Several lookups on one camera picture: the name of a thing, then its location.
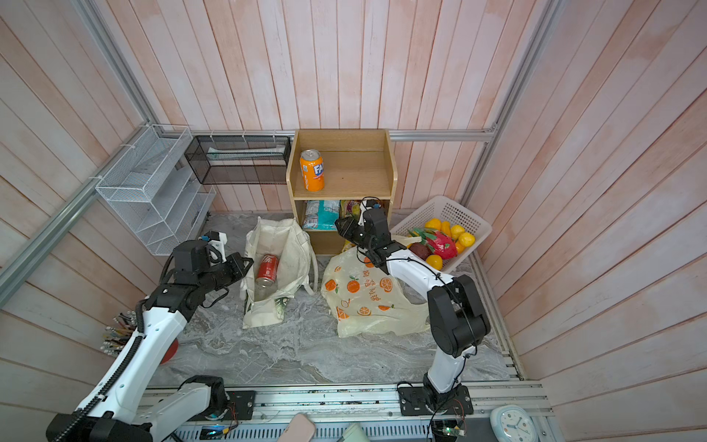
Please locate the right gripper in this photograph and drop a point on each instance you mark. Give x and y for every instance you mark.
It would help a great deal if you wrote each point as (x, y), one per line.
(350, 227)

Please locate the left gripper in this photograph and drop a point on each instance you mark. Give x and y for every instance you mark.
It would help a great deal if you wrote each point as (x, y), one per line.
(235, 260)

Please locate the teal snack packet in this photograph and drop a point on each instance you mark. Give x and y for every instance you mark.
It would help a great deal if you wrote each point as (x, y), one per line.
(321, 215)

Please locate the red cola can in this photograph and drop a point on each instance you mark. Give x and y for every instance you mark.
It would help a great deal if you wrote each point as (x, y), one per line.
(267, 271)

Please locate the orange print plastic bag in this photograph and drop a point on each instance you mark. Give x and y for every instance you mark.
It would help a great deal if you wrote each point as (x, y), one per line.
(363, 299)

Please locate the white plastic fruit basket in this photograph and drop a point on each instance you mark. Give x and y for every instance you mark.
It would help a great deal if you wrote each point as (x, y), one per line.
(445, 209)

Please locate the cream canvas tote bag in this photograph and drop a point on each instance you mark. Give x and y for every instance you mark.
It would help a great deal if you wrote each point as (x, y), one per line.
(298, 269)

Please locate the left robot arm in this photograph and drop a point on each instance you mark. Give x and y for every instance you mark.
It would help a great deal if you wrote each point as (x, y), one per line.
(110, 411)

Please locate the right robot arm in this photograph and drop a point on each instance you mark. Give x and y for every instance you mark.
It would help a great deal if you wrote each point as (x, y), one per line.
(458, 320)

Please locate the colourful candy packet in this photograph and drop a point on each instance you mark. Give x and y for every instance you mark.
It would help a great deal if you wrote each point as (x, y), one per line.
(350, 208)

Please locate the pink dragon fruit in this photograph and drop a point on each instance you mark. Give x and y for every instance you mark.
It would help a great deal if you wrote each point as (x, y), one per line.
(436, 242)

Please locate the orange Fanta can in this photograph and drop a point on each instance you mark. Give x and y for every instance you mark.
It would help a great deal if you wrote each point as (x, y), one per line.
(311, 165)

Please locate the yellow lemon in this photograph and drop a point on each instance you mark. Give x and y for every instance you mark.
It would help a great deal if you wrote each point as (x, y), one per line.
(466, 240)

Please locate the black mesh basket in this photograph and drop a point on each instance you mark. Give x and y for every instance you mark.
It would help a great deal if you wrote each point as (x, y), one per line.
(222, 160)

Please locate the pink phone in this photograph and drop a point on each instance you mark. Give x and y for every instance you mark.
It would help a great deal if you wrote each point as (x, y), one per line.
(300, 429)

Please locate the white analog clock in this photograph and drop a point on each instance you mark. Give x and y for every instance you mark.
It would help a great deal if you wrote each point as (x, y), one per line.
(511, 423)

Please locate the white wire mesh rack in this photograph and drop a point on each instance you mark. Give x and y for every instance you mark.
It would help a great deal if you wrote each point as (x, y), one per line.
(154, 192)

